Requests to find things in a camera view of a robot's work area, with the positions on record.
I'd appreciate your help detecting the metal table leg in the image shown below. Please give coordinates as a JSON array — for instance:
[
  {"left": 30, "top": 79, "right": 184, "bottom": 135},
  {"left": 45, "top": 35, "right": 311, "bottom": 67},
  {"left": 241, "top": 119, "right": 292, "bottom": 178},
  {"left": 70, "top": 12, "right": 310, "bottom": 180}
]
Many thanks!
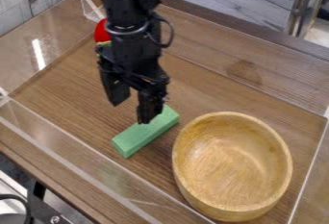
[{"left": 287, "top": 0, "right": 310, "bottom": 37}]

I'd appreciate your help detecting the green rectangular block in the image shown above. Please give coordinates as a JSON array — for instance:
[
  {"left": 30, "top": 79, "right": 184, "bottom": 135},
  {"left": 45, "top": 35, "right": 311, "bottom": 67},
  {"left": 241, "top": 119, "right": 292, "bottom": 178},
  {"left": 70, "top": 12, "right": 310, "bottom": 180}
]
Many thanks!
[{"left": 112, "top": 106, "right": 180, "bottom": 159}]

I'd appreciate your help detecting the clear acrylic corner bracket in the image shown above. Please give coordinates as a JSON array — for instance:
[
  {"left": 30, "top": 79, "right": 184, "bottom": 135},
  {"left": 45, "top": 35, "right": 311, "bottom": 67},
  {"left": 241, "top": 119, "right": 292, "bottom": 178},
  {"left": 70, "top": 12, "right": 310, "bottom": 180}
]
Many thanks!
[{"left": 80, "top": 0, "right": 105, "bottom": 23}]

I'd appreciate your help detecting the black cable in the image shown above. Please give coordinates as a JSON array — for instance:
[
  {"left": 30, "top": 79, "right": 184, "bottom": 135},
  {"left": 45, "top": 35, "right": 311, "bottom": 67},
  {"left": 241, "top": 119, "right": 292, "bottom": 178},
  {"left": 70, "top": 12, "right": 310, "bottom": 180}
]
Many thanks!
[{"left": 0, "top": 193, "right": 33, "bottom": 224}]

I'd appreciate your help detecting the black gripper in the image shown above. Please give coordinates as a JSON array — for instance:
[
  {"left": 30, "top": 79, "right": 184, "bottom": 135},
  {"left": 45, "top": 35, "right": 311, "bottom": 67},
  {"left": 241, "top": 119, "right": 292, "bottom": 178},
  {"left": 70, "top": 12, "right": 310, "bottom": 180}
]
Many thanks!
[{"left": 94, "top": 25, "right": 171, "bottom": 124}]

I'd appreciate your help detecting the red toy strawberry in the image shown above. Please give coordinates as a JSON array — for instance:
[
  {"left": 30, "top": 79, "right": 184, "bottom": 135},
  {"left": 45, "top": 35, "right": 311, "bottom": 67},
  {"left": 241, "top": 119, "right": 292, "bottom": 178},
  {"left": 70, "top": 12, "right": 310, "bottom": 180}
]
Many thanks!
[{"left": 93, "top": 18, "right": 112, "bottom": 46}]

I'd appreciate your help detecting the clear acrylic front wall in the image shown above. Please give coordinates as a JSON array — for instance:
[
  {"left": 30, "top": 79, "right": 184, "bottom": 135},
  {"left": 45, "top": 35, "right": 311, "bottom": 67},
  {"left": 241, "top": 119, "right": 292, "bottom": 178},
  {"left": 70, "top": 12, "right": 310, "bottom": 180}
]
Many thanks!
[{"left": 0, "top": 88, "right": 213, "bottom": 224}]

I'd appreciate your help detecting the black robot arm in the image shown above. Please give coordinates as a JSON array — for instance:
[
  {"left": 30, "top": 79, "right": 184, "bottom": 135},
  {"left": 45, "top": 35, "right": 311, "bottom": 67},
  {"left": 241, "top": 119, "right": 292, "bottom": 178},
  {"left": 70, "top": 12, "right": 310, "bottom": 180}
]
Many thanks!
[{"left": 96, "top": 0, "right": 172, "bottom": 124}]

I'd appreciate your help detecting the brown wooden bowl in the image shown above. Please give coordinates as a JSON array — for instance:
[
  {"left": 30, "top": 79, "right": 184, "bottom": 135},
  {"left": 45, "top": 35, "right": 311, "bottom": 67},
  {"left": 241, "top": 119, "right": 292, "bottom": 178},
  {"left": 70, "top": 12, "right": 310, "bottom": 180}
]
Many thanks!
[{"left": 172, "top": 112, "right": 292, "bottom": 222}]

